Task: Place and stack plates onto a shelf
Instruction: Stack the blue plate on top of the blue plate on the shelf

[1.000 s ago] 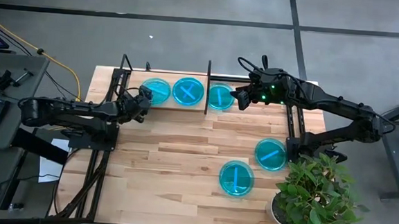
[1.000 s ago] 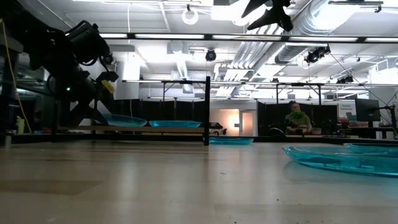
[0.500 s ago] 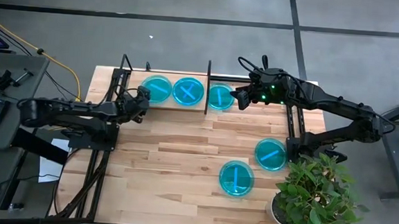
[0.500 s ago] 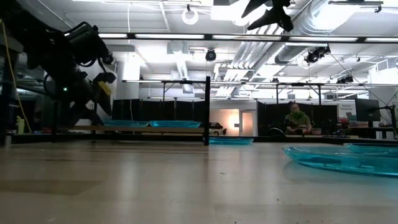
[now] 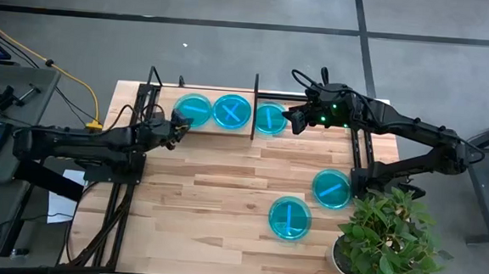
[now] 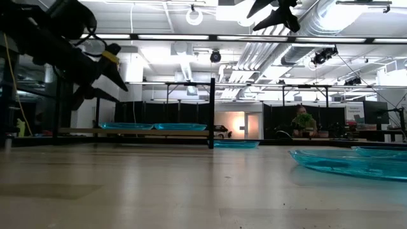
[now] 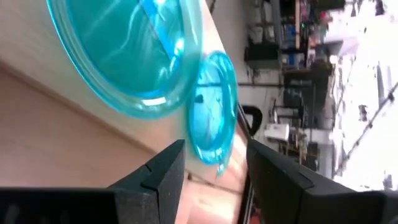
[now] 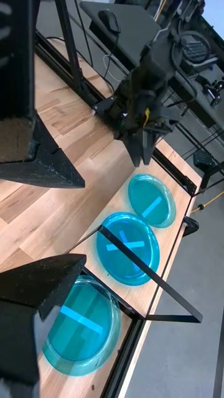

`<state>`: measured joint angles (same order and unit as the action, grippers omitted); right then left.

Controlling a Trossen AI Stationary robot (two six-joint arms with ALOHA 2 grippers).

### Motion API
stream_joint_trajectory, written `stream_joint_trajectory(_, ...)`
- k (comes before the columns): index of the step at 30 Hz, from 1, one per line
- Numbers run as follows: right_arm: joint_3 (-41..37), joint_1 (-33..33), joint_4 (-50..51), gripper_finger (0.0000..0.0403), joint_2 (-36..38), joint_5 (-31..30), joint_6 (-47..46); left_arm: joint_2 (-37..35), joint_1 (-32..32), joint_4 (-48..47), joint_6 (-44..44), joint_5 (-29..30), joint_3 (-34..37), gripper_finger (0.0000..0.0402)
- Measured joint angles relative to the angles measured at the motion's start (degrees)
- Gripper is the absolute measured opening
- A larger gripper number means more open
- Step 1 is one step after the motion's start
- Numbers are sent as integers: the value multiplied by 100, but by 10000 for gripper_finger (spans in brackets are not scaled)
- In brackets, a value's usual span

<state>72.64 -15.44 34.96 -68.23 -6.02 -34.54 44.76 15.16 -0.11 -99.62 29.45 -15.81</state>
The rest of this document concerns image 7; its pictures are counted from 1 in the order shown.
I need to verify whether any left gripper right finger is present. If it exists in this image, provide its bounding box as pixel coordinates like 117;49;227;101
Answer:
246;138;398;224

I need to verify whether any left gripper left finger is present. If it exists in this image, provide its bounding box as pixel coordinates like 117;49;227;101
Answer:
0;139;187;224

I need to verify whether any translucent blue plastic plate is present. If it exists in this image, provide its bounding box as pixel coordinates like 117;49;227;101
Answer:
45;0;205;121
185;50;239;166

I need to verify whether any black-framed wooden board shelf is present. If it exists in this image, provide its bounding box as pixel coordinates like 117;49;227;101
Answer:
0;0;253;224

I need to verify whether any white background box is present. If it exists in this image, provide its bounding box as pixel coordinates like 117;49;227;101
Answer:
264;123;290;142

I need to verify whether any cluttered background storage rack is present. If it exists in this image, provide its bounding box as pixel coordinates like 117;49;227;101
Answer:
244;0;335;175

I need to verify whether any black frame corner bracket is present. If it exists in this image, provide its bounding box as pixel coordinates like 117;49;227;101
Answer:
241;105;264;137

